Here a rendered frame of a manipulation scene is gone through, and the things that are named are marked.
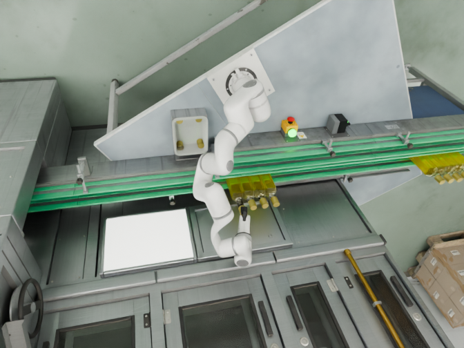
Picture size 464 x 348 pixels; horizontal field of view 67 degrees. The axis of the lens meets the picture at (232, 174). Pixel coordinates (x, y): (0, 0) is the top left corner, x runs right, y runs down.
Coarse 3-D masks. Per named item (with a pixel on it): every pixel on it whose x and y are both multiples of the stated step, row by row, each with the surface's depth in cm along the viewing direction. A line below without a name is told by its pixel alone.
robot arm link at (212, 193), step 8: (200, 160) 138; (200, 168) 139; (200, 176) 139; (208, 176) 141; (200, 184) 135; (208, 184) 133; (216, 184) 132; (200, 192) 133; (208, 192) 130; (216, 192) 130; (224, 192) 135; (200, 200) 137; (208, 200) 131; (216, 200) 131; (224, 200) 133; (208, 208) 134; (216, 208) 132; (224, 208) 133; (216, 216) 134
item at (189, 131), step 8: (176, 120) 166; (184, 120) 176; (192, 120) 177; (176, 128) 178; (184, 128) 179; (192, 128) 180; (200, 128) 181; (176, 136) 181; (184, 136) 182; (192, 136) 183; (200, 136) 184; (176, 144) 182; (184, 144) 185; (192, 144) 185; (176, 152) 178; (184, 152) 181; (192, 152) 181; (200, 152) 182
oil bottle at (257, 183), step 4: (252, 176) 184; (256, 176) 184; (252, 180) 181; (256, 180) 182; (260, 180) 182; (252, 184) 180; (256, 184) 179; (260, 184) 179; (256, 188) 177; (260, 188) 177; (264, 188) 177; (256, 192) 176; (260, 192) 176; (264, 192) 176; (256, 196) 177; (264, 196) 178
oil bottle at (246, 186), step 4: (244, 176) 184; (248, 176) 184; (240, 180) 181; (244, 180) 181; (248, 180) 182; (244, 184) 179; (248, 184) 179; (244, 188) 177; (248, 188) 177; (252, 188) 177; (244, 192) 175; (248, 192) 175; (252, 192) 175; (244, 196) 176; (248, 196) 175; (252, 196) 175
